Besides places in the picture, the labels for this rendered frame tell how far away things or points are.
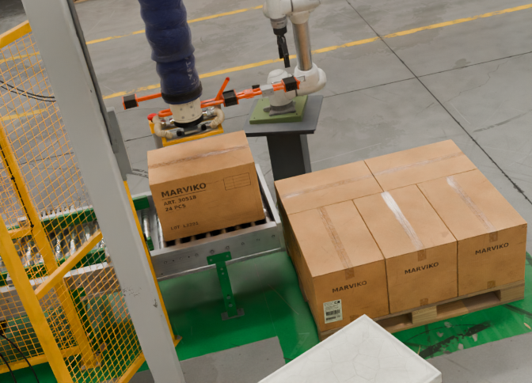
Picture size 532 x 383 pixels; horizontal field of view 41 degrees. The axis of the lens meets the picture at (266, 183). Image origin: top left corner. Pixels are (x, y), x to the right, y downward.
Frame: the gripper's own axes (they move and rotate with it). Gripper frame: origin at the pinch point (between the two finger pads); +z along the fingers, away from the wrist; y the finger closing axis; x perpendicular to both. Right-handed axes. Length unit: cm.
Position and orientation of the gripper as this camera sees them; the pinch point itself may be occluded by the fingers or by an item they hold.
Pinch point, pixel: (284, 60)
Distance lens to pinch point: 402.6
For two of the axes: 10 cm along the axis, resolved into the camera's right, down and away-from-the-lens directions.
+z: 1.5, 8.3, 5.4
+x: 9.7, -2.3, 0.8
